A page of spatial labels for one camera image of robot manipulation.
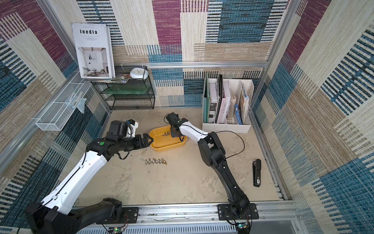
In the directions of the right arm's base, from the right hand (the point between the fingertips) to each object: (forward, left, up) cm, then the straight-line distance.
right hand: (177, 131), depth 104 cm
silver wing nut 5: (-22, +9, -1) cm, 24 cm away
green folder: (+2, -19, +26) cm, 32 cm away
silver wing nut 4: (-22, +12, -1) cm, 25 cm away
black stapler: (-29, -47, +1) cm, 55 cm away
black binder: (+5, -27, +26) cm, 38 cm away
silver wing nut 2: (-22, +16, -1) cm, 27 cm away
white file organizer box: (+7, -33, +18) cm, 38 cm away
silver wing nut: (-22, +18, -1) cm, 29 cm away
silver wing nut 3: (-22, +14, -1) cm, 26 cm away
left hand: (-19, +13, +19) cm, 31 cm away
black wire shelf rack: (+17, +29, +24) cm, 41 cm away
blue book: (+3, -40, +14) cm, 42 cm away
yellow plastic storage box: (-9, +10, 0) cm, 13 cm away
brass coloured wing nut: (-22, +7, -2) cm, 23 cm away
